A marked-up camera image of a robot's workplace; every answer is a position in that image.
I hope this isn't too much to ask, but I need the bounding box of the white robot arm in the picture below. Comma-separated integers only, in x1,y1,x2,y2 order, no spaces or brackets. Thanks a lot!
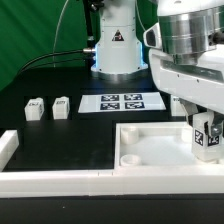
88,0,224,136

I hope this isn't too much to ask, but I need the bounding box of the white sheet with tags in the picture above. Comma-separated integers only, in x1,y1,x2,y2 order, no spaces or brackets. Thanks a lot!
78,92,166,113

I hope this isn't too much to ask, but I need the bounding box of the white U-shaped fence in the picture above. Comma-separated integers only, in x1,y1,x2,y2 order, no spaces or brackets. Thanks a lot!
0,130,224,198

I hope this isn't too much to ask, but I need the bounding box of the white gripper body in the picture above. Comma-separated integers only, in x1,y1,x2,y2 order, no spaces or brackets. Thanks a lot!
143,23,224,114

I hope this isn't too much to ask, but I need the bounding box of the white square table top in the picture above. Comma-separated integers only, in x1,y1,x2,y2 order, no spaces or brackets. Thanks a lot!
115,122,224,167

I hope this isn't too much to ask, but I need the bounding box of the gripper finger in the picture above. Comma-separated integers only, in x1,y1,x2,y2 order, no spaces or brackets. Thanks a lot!
205,111,224,137
180,99,198,126

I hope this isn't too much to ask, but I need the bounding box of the black thick cable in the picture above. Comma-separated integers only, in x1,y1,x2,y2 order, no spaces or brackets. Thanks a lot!
16,48,94,76

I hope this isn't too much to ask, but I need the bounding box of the grey thin cable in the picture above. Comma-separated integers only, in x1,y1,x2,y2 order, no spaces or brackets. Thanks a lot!
52,0,71,68

